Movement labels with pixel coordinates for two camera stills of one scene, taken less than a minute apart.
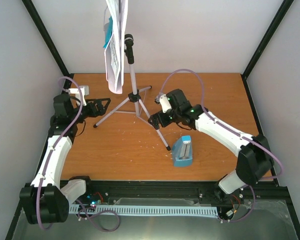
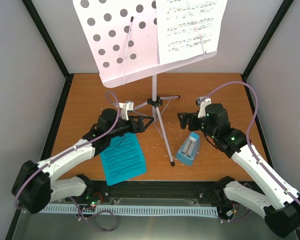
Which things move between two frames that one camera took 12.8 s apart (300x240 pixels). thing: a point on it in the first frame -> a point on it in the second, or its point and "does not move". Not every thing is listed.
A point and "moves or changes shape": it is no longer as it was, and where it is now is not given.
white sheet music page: x=114 y=51 -> x=187 y=29
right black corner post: x=281 y=13 does not move
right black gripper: x=155 y=123 -> x=184 y=121
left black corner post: x=52 y=42 does not move
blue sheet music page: x=108 y=31 -> x=124 y=159
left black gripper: x=94 y=113 -> x=141 y=128
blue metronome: x=182 y=152 moves or changes shape
